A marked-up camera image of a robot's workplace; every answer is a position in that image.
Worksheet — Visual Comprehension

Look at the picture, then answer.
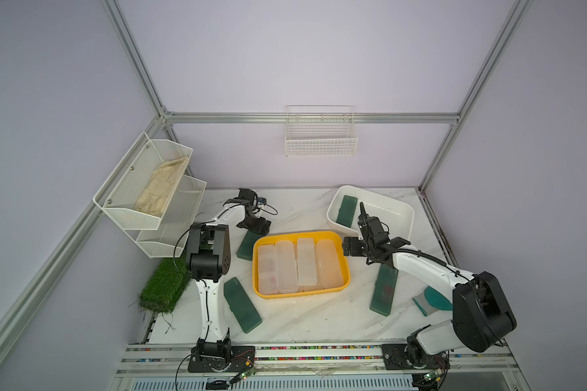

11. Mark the clear pencil case pink pen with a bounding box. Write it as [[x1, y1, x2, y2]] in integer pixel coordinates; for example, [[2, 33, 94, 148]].
[[258, 244, 279, 296]]

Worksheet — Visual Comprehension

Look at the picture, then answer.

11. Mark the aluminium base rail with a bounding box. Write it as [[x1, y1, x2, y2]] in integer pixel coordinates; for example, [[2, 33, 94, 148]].
[[110, 340, 530, 390]]

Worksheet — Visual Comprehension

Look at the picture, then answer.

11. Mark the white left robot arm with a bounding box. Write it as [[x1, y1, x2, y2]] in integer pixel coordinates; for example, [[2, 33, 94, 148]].
[[184, 188, 271, 380]]

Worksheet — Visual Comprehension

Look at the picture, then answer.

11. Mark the white plastic storage box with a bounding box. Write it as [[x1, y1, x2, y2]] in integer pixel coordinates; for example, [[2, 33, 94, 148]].
[[326, 185, 415, 240]]

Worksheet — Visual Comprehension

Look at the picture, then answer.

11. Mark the green artificial grass mat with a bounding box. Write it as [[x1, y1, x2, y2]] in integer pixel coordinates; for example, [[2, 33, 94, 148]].
[[138, 258, 191, 314]]

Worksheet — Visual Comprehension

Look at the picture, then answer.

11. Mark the white mesh two-tier shelf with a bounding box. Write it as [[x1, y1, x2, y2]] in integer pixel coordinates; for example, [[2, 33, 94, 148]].
[[93, 134, 206, 258]]

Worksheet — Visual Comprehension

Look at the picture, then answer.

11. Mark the green pencil case back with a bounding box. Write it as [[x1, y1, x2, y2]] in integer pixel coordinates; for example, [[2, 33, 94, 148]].
[[335, 195, 359, 228]]

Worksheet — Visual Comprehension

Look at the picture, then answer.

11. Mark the yellow plastic tray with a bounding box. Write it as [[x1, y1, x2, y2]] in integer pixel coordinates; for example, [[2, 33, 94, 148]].
[[252, 231, 351, 299]]

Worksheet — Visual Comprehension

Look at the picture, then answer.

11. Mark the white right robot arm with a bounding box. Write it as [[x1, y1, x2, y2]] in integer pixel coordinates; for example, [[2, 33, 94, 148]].
[[342, 204, 517, 369]]

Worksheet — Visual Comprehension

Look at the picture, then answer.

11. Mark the beige cloth in shelf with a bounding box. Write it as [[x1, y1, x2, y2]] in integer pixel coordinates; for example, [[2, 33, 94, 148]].
[[134, 156, 189, 218]]

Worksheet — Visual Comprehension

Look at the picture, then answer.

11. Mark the white wire wall basket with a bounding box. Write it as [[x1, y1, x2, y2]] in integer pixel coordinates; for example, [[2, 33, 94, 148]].
[[285, 105, 358, 158]]

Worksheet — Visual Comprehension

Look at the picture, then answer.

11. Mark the green pencil case back angled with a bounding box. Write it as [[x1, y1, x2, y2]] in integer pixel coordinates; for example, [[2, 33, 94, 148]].
[[236, 231, 263, 262]]

